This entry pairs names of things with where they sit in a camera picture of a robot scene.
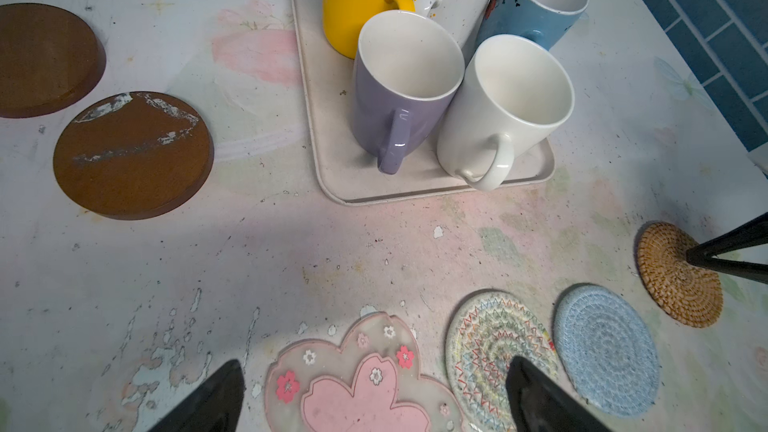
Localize blue floral mug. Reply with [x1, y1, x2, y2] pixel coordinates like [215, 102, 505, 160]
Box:
[475, 0, 589, 50]

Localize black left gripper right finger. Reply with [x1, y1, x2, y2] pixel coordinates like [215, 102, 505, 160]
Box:
[505, 355, 609, 432]

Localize blue woven round coaster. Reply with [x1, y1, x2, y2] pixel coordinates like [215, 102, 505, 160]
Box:
[553, 284, 660, 418]

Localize tan rattan round coaster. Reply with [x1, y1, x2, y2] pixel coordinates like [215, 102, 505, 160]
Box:
[635, 222, 724, 328]

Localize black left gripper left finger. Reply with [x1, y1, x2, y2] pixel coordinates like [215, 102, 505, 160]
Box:
[149, 359, 245, 432]

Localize matte brown wooden coaster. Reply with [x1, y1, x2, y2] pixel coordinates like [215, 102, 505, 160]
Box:
[1, 3, 107, 119]

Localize purple mug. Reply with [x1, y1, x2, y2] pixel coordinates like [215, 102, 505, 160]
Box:
[351, 10, 465, 175]

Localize multicolour woven round coaster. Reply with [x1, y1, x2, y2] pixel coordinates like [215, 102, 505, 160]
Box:
[445, 290, 559, 431]

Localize pink flower silicone coaster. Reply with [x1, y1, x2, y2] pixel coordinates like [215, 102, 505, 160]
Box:
[263, 312, 465, 431]

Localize beige serving tray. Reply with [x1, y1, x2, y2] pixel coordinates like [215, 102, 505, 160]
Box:
[283, 0, 556, 207]

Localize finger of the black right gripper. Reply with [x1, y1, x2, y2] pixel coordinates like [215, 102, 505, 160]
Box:
[696, 257, 768, 284]
[686, 213, 767, 264]

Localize glossy brown scratched coaster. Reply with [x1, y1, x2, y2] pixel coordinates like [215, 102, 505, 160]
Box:
[52, 91, 214, 220]

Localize plain white mug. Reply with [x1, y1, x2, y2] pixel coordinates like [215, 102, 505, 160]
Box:
[436, 34, 575, 192]

